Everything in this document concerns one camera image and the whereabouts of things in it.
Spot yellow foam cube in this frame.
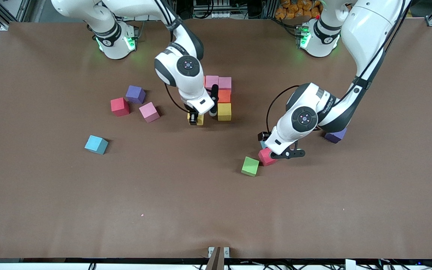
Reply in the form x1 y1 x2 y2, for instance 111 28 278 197
187 112 204 126
217 103 232 122

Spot red foam cube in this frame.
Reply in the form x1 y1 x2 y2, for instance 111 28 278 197
258 147 278 167
110 97 130 117

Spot green foam cube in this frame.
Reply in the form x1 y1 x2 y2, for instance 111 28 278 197
241 156 260 177

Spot purple foam cube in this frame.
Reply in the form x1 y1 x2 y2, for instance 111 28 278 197
325 128 348 144
125 85 146 104

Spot white electronics unit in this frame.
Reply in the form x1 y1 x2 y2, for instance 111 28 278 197
193 0 236 19

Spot bag of orange items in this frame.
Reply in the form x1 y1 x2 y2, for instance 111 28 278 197
275 0 322 20

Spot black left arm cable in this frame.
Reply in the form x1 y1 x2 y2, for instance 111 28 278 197
265 0 408 134

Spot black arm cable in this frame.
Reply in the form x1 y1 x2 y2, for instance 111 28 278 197
155 0 188 114
265 0 408 134

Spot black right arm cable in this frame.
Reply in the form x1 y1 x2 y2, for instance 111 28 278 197
155 0 188 114

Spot silver table edge bracket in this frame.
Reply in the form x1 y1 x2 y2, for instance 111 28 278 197
208 246 230 258

